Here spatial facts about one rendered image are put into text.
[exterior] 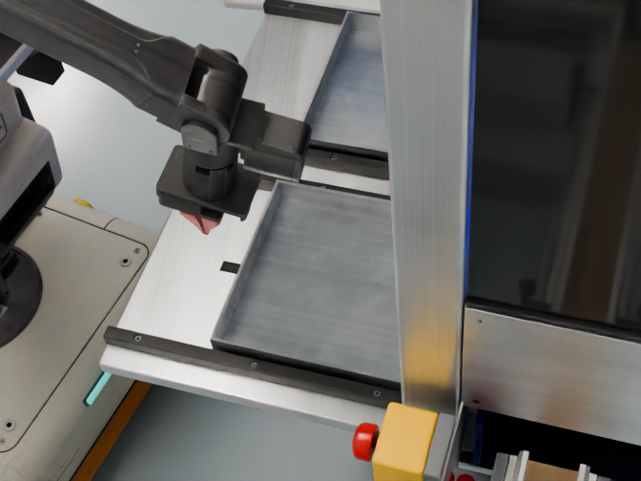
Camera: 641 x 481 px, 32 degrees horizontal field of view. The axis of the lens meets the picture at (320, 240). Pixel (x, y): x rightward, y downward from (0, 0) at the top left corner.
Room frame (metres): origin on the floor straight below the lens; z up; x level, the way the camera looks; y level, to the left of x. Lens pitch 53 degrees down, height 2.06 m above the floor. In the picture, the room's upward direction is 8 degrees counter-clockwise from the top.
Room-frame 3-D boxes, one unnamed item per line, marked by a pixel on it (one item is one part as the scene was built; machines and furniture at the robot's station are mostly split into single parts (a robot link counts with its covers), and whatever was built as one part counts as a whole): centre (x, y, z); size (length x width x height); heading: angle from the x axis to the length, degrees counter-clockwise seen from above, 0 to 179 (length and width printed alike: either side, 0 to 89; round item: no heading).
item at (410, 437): (0.51, -0.06, 0.99); 0.08 x 0.07 x 0.07; 66
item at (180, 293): (0.97, -0.06, 0.87); 0.70 x 0.48 x 0.02; 156
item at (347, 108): (1.09, -0.19, 0.90); 0.34 x 0.26 x 0.04; 66
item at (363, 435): (0.52, -0.02, 0.99); 0.04 x 0.04 x 0.04; 66
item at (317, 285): (0.78, -0.06, 0.90); 0.34 x 0.26 x 0.04; 66
